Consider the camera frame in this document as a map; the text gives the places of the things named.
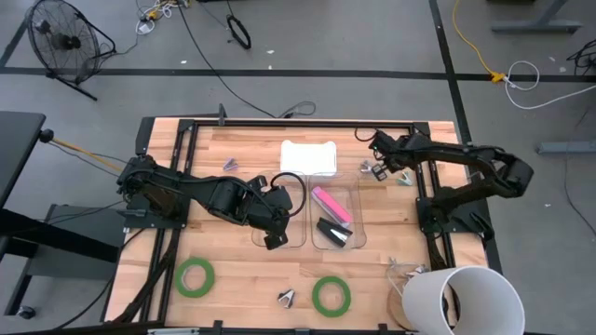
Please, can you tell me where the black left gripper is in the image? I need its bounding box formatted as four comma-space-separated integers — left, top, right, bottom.
251, 183, 295, 251

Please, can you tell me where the black desk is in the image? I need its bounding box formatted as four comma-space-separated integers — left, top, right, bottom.
0, 110, 122, 322

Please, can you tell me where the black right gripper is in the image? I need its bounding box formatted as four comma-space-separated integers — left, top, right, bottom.
370, 129, 409, 183

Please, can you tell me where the white plastic tray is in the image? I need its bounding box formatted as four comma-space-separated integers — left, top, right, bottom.
279, 140, 338, 178

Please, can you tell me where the black aluminium table frame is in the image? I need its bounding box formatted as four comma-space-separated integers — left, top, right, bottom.
139, 118, 455, 327

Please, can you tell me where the black table end bracket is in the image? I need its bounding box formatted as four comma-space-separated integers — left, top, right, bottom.
135, 116, 156, 160

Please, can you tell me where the coiled black cable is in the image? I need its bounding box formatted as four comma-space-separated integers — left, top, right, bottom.
225, 14, 252, 51

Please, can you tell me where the clear plastic wrapper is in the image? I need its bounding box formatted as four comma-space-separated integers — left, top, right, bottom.
387, 254, 430, 283

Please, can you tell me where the green tape roll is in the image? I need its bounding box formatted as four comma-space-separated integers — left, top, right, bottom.
311, 275, 352, 319
174, 258, 216, 300

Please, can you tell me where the thin black floor cable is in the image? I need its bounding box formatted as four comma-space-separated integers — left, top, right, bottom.
562, 106, 596, 236

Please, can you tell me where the white and yellow cable tangle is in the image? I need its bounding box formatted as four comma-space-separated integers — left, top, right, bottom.
134, 0, 192, 36

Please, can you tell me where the white cylindrical shade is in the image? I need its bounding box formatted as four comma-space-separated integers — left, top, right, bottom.
401, 265, 526, 335

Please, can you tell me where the yellow extension cable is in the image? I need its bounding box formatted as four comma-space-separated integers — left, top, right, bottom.
452, 0, 507, 84

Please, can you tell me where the round wooden disc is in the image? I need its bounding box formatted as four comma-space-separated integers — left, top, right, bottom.
386, 283, 413, 330

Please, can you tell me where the long black floor cable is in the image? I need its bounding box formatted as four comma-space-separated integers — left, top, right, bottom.
176, 0, 278, 119

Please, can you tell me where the black stapler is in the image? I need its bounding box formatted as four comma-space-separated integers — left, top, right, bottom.
316, 217, 354, 248

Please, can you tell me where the dark looped cable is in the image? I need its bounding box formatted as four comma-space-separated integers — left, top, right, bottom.
278, 100, 318, 119

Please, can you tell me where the black cable bundle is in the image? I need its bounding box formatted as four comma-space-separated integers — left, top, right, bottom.
114, 227, 183, 325
426, 232, 455, 272

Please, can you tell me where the grey desk foot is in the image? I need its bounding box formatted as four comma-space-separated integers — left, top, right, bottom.
491, 0, 583, 37

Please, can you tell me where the pink stapler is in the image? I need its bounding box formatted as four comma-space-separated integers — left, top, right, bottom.
310, 186, 353, 228

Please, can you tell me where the grey floor bar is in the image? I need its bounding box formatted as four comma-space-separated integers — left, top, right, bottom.
535, 141, 596, 155

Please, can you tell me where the black cable tangle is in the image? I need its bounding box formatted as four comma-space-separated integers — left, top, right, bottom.
565, 36, 596, 75

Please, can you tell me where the clear plastic bin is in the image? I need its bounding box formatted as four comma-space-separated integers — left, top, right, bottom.
305, 170, 367, 251
251, 169, 309, 249

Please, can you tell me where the black floor fan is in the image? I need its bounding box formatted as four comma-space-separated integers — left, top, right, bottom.
25, 0, 117, 102

